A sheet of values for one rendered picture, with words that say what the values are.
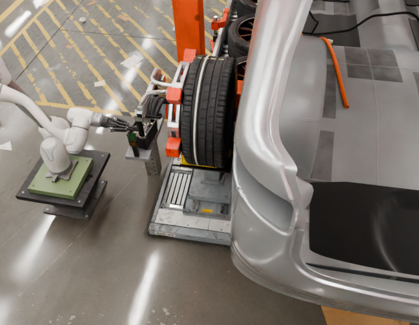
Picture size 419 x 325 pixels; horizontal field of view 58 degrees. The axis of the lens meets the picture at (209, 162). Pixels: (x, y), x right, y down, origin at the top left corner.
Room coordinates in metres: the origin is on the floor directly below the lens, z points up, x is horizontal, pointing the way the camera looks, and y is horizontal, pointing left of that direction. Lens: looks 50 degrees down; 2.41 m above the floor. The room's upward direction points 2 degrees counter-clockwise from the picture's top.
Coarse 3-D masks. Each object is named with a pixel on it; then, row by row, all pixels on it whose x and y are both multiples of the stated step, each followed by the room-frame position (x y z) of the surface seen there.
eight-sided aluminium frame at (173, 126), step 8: (184, 64) 1.82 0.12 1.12; (176, 72) 1.75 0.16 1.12; (184, 72) 1.75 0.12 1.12; (176, 80) 1.68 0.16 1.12; (184, 80) 1.68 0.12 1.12; (176, 112) 1.53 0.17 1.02; (168, 120) 1.51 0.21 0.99; (176, 120) 1.50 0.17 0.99; (168, 128) 1.48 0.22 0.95; (176, 128) 1.47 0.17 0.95; (176, 136) 1.47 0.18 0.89
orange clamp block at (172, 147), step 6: (174, 138) 1.47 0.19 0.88; (180, 138) 1.47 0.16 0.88; (168, 144) 1.42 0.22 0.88; (174, 144) 1.42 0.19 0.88; (180, 144) 1.43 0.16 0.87; (168, 150) 1.39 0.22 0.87; (174, 150) 1.38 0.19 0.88; (180, 150) 1.42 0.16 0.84; (168, 156) 1.39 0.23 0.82; (174, 156) 1.39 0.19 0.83
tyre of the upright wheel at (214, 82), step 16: (192, 64) 1.73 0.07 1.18; (208, 64) 1.74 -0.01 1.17; (224, 64) 1.73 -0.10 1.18; (192, 80) 1.62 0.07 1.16; (208, 80) 1.61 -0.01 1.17; (224, 80) 1.60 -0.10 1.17; (192, 96) 1.54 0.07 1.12; (208, 96) 1.53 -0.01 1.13; (224, 96) 1.52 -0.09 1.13; (192, 112) 1.48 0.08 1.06; (208, 112) 1.47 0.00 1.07; (224, 112) 1.46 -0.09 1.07; (192, 128) 1.43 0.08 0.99; (208, 128) 1.42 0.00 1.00; (224, 128) 1.41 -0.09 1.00; (192, 144) 1.40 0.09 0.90; (208, 144) 1.39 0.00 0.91; (224, 144) 1.40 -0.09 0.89; (192, 160) 1.42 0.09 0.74; (208, 160) 1.39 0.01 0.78; (224, 160) 1.41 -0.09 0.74
